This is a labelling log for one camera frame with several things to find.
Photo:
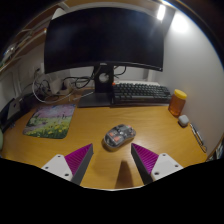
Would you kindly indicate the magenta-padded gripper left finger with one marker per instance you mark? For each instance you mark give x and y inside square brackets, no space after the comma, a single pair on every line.
[60,165]

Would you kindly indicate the floral landscape print mouse pad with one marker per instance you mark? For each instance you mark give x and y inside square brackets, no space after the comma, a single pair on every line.
[50,121]

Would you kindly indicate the silver mini computer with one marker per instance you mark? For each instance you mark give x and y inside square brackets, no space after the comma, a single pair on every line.
[13,109]

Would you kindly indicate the black curved monitor with stand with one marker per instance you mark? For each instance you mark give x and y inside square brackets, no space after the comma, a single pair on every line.
[103,36]

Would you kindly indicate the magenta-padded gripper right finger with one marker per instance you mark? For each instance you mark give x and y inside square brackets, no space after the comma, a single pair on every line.
[165,165]

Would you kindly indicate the black mechanical keyboard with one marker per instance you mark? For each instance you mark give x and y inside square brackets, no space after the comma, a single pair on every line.
[141,93]

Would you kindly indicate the small white earbuds case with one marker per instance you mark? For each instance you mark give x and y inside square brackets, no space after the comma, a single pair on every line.
[183,120]

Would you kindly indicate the white power strip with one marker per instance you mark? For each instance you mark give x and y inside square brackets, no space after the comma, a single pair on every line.
[57,85]

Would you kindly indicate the row of books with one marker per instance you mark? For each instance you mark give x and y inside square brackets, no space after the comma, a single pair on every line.
[218,151]

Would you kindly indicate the black desktop stand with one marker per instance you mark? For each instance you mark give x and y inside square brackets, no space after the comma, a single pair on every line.
[25,105]

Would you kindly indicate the white light bar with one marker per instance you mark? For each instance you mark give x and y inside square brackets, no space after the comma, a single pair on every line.
[161,12]

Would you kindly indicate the silver pen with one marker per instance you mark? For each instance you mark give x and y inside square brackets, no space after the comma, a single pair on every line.
[197,136]

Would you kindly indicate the wooden wall shelf unit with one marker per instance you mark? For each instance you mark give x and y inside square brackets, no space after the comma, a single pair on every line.
[23,43]

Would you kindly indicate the orange bottle with yellow lid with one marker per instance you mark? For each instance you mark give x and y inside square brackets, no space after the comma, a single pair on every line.
[176,104]

